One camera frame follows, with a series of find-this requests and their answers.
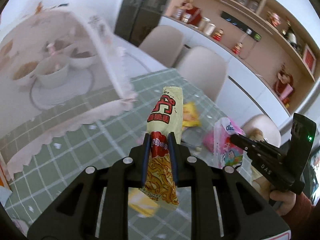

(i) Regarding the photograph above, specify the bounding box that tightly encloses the white plate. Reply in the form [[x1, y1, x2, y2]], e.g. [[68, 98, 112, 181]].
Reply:
[[30, 69, 94, 111]]

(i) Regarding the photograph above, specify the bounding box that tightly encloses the flower bouquet red wrap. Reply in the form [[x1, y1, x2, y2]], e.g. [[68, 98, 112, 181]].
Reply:
[[273, 64, 295, 108]]

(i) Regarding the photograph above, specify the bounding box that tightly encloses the red figurine left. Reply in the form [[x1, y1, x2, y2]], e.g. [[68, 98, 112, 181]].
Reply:
[[213, 29, 224, 42]]

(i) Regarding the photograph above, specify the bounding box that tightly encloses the white charging cable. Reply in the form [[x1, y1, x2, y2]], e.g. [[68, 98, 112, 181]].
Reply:
[[238, 28, 258, 61]]

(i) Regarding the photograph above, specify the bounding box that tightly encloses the fortune god figurine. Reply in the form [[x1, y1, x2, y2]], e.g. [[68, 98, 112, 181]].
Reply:
[[267, 11, 281, 27]]

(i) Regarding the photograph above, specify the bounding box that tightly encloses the white bowl back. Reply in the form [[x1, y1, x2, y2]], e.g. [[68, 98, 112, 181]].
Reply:
[[65, 42, 98, 69]]

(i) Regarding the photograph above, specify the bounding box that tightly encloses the wine bottle on holder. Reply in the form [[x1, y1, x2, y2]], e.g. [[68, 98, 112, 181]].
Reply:
[[281, 19, 302, 54]]

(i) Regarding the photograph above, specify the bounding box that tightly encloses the white bowl front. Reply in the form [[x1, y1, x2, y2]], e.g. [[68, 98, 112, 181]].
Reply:
[[35, 55, 69, 89]]

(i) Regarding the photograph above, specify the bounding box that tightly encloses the white lower cabinet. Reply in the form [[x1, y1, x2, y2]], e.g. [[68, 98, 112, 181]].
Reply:
[[159, 16, 289, 127]]

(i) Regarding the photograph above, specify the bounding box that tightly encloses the small yellow packet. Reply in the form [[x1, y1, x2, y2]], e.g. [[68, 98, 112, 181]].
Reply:
[[128, 188, 159, 218]]

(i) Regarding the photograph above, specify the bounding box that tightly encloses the red figurine right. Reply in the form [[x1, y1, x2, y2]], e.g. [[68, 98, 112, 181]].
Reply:
[[232, 42, 243, 55]]

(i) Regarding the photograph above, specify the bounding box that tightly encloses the red figurine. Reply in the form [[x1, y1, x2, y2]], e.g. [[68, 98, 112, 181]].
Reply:
[[213, 29, 224, 42], [232, 42, 243, 55]]

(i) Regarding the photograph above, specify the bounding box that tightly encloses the yellow trash bag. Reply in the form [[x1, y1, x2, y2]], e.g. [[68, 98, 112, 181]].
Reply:
[[249, 128, 271, 197]]

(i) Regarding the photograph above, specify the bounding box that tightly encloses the black power strip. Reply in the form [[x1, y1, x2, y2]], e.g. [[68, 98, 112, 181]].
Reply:
[[220, 11, 261, 42]]

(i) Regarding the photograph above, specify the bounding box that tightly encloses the noodle snack packet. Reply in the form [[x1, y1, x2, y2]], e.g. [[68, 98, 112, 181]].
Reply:
[[140, 86, 183, 211]]

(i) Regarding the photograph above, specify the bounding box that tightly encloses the person right hand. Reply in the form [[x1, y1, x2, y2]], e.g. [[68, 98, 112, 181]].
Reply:
[[270, 190, 296, 216]]

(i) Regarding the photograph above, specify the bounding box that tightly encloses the pink cartoon wet wipes pack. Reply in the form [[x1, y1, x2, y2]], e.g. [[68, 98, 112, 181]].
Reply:
[[213, 117, 245, 168]]

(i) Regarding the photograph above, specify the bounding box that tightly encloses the dark glass cabinet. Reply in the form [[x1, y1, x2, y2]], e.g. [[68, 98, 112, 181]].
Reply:
[[114, 0, 169, 46]]

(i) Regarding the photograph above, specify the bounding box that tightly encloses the mesh food cover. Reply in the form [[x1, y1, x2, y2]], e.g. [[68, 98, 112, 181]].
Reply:
[[1, 6, 137, 180]]

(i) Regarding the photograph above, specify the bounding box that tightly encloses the red sleeve forearm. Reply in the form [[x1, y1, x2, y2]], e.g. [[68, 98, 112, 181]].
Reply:
[[282, 193, 319, 239]]

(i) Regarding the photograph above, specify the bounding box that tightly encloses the pink mini desktop bin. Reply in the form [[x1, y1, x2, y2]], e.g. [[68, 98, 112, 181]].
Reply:
[[202, 130, 217, 153]]

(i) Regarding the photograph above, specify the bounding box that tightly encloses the red framed picture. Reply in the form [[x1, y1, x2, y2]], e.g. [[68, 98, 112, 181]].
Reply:
[[303, 44, 316, 74]]

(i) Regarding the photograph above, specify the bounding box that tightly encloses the beige chair middle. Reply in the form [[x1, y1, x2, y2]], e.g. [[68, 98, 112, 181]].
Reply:
[[176, 46, 228, 102]]

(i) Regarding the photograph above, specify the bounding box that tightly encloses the wooden wall shelf unit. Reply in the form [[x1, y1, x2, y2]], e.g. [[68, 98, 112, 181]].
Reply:
[[163, 0, 319, 113]]

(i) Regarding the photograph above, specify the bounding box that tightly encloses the beige chair far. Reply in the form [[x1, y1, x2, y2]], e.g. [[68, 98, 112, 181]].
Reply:
[[139, 25, 184, 68]]

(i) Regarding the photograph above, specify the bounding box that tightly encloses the yellow cracker packet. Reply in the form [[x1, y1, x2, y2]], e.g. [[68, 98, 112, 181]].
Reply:
[[182, 102, 201, 127]]

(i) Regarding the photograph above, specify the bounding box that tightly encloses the white jar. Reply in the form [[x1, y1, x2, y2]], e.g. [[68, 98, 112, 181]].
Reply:
[[203, 22, 216, 36]]

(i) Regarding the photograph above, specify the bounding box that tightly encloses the white bowl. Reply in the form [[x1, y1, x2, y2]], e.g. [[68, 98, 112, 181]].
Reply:
[[35, 55, 69, 89], [65, 42, 98, 69]]

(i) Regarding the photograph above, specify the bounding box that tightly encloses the red gift bag with flowers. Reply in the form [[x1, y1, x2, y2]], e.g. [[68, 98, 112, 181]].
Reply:
[[173, 0, 202, 26]]

